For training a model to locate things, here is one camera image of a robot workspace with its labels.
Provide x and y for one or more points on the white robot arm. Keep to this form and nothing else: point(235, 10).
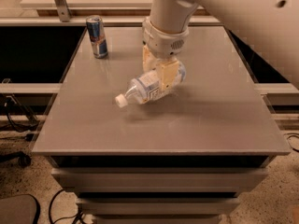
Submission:
point(269, 27)

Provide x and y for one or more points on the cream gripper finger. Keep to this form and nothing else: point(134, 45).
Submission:
point(167, 70)
point(150, 62)

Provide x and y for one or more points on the left metal bracket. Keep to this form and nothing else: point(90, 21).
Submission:
point(62, 10)

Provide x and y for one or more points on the blue silver redbull can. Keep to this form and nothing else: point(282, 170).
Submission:
point(97, 36)

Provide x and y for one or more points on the grey chair seat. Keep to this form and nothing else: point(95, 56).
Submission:
point(20, 209)

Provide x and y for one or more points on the black office chair base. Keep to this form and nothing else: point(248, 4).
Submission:
point(23, 159)

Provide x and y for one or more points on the clear blue-label plastic bottle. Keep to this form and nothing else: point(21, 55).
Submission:
point(148, 88)

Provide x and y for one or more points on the grey drawer cabinet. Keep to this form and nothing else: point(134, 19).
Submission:
point(184, 159)

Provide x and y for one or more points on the white shelf board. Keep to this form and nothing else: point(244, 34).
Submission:
point(91, 7)

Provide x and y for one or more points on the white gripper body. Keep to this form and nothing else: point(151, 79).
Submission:
point(163, 43)

